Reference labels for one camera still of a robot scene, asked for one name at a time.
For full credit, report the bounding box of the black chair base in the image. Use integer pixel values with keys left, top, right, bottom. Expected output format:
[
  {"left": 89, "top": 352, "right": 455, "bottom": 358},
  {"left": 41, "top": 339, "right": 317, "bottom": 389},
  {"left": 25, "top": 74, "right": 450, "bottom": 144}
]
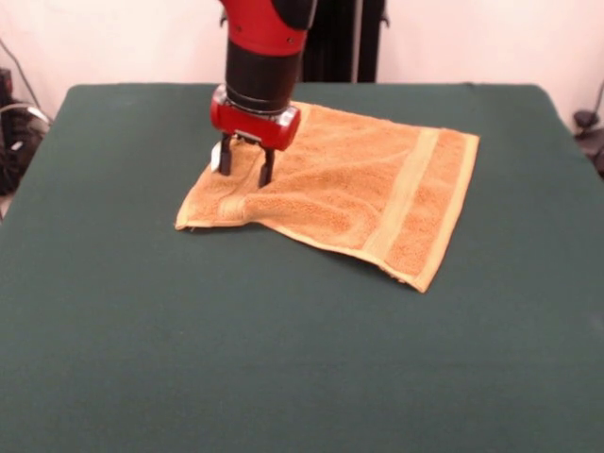
[
  {"left": 0, "top": 67, "right": 52, "bottom": 195},
  {"left": 572, "top": 109, "right": 604, "bottom": 178}
]

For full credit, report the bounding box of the dark green table cloth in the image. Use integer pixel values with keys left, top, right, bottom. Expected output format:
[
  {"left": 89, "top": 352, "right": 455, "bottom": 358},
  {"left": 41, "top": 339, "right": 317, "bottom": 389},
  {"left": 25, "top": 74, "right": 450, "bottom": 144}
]
[{"left": 0, "top": 82, "right": 604, "bottom": 453}]

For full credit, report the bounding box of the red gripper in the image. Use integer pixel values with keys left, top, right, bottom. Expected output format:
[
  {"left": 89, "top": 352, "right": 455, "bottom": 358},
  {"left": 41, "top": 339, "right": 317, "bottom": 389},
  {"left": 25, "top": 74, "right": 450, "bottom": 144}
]
[{"left": 210, "top": 85, "right": 302, "bottom": 186}]

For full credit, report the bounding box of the orange terry towel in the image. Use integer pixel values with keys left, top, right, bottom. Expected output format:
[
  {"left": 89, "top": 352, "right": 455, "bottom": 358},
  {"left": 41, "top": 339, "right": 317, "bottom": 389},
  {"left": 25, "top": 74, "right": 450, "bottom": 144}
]
[{"left": 175, "top": 101, "right": 481, "bottom": 294}]

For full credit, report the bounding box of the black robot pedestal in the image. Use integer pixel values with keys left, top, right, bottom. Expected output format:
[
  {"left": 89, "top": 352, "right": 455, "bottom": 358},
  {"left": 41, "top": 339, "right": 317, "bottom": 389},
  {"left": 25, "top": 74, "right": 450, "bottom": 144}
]
[{"left": 301, "top": 0, "right": 391, "bottom": 85}]

